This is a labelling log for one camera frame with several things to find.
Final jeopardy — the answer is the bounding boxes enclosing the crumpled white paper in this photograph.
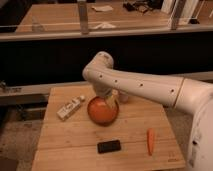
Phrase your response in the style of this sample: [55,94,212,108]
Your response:
[93,22,116,29]

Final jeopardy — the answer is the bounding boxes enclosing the metal post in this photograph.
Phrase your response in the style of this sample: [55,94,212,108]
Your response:
[169,0,186,30]
[77,0,89,34]

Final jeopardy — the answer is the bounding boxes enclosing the black cables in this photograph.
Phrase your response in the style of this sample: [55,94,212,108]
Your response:
[122,0,155,14]

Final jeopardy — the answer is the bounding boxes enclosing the black phone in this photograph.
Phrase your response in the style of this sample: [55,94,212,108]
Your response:
[97,140,121,154]

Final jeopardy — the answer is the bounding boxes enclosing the translucent plastic cup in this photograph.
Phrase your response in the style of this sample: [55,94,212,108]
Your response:
[119,93,129,103]

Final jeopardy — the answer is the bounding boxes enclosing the orange ceramic bowl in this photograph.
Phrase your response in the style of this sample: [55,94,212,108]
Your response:
[87,97,119,126]

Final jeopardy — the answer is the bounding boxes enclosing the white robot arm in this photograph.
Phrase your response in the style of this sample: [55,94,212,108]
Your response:
[82,51,213,171]

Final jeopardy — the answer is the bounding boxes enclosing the metal rail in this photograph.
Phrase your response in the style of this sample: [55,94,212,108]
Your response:
[0,71,213,106]

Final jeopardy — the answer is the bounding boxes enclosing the metal post left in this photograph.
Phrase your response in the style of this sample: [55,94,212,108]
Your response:
[77,0,89,34]

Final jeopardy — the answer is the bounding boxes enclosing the orange carrot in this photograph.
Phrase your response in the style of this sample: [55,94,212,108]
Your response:
[147,128,155,156]

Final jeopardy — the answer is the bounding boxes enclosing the white paper on table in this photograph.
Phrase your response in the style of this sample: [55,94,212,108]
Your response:
[91,5,113,12]

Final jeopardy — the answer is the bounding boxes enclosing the metal post right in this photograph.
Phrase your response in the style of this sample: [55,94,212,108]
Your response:
[169,0,186,30]

